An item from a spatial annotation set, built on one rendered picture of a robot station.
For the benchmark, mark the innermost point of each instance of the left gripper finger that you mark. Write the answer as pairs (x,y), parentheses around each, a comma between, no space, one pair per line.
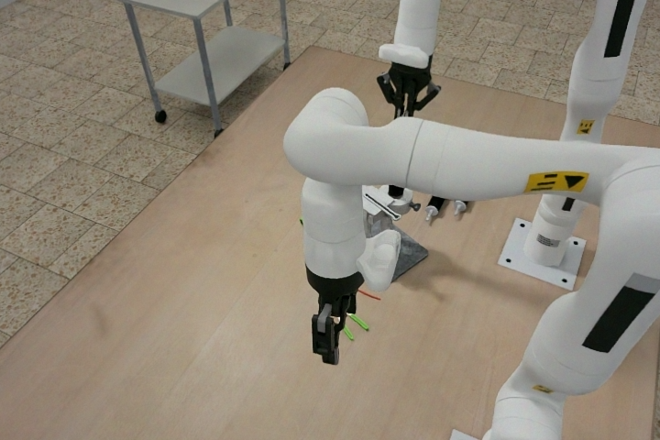
(325,341)
(353,303)

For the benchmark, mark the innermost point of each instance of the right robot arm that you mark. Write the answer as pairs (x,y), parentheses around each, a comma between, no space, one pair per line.
(596,81)

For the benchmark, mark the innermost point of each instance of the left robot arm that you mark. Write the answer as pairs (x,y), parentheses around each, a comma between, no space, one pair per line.
(583,336)

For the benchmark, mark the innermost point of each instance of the green-handled pliers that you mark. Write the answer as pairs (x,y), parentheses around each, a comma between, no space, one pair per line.
(356,320)

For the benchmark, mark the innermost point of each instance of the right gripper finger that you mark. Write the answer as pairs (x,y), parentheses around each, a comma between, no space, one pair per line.
(412,103)
(384,82)

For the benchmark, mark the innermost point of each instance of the black cylinder with grey shaft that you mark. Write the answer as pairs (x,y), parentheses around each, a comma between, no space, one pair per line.
(434,207)
(395,191)

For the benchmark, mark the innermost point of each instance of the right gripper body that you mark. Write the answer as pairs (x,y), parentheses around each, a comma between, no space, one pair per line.
(423,78)

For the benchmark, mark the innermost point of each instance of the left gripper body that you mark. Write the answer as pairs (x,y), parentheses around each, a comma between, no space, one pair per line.
(332,291)

